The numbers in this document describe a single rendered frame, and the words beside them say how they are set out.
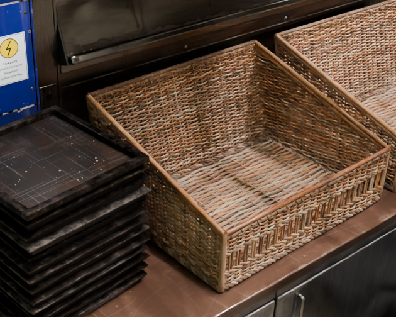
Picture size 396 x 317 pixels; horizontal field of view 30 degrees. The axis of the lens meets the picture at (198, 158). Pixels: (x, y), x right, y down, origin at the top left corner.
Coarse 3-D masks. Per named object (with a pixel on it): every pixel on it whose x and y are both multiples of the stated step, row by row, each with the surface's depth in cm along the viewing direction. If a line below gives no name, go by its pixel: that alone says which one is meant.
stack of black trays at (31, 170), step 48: (0, 144) 143; (48, 144) 143; (96, 144) 144; (0, 192) 127; (48, 192) 129; (96, 192) 132; (144, 192) 141; (0, 240) 134; (48, 240) 127; (96, 240) 138; (144, 240) 148; (0, 288) 141; (48, 288) 134; (96, 288) 144
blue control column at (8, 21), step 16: (0, 0) 145; (16, 0) 147; (0, 16) 146; (16, 16) 148; (32, 16) 151; (0, 32) 148; (16, 32) 150; (32, 32) 152; (32, 64) 156; (32, 80) 157; (0, 96) 154; (16, 96) 156; (32, 96) 159; (0, 112) 155; (16, 112) 158; (32, 112) 161
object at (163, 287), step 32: (224, 160) 197; (384, 192) 187; (352, 224) 175; (384, 224) 178; (160, 256) 162; (288, 256) 164; (320, 256) 164; (352, 256) 175; (384, 256) 187; (160, 288) 153; (192, 288) 153; (256, 288) 154; (288, 288) 162; (320, 288) 171; (352, 288) 182; (384, 288) 195
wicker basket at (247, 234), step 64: (192, 64) 186; (256, 64) 200; (128, 128) 176; (192, 128) 190; (256, 128) 205; (192, 192) 182; (256, 192) 183; (320, 192) 163; (192, 256) 156; (256, 256) 156
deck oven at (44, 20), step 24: (48, 0) 155; (312, 0) 211; (336, 0) 219; (360, 0) 227; (48, 24) 158; (240, 24) 197; (264, 24) 203; (288, 24) 209; (48, 48) 161; (144, 48) 177; (168, 48) 184; (192, 48) 189; (48, 72) 163; (72, 72) 168; (96, 72) 172; (120, 72) 176; (48, 96) 166
